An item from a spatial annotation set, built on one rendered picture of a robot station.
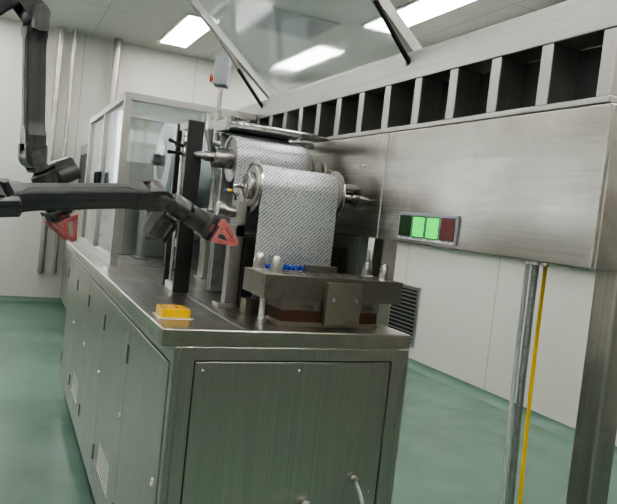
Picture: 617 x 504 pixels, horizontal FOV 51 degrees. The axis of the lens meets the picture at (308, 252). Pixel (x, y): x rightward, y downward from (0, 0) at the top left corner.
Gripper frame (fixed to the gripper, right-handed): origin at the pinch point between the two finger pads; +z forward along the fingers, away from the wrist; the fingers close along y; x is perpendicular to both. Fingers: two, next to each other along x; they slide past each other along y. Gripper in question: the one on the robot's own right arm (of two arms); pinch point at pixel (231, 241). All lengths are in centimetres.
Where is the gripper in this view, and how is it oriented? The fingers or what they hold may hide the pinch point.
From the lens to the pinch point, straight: 176.8
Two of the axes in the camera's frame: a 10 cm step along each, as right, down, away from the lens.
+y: 3.9, 1.0, -9.1
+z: 7.6, 5.2, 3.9
